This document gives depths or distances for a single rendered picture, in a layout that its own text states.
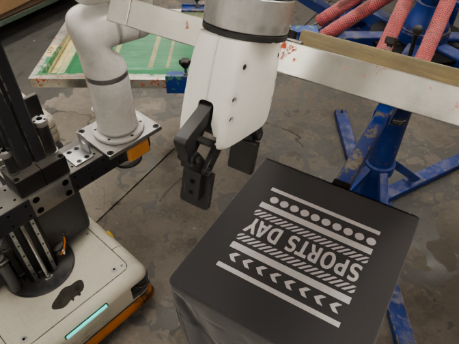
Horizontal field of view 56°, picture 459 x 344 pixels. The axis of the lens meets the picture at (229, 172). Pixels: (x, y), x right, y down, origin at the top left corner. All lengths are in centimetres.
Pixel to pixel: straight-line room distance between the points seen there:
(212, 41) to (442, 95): 26
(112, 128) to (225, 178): 157
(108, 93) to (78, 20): 17
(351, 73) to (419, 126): 269
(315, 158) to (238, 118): 237
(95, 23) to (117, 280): 117
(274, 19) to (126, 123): 73
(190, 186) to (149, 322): 167
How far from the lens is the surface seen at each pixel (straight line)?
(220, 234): 108
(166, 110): 311
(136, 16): 65
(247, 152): 47
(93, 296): 184
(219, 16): 37
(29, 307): 190
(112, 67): 97
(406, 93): 51
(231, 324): 99
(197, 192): 40
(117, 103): 101
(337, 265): 106
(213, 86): 36
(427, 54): 152
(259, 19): 36
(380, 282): 106
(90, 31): 93
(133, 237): 232
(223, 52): 36
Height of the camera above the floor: 180
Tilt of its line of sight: 44 degrees down
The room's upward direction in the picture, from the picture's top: straight up
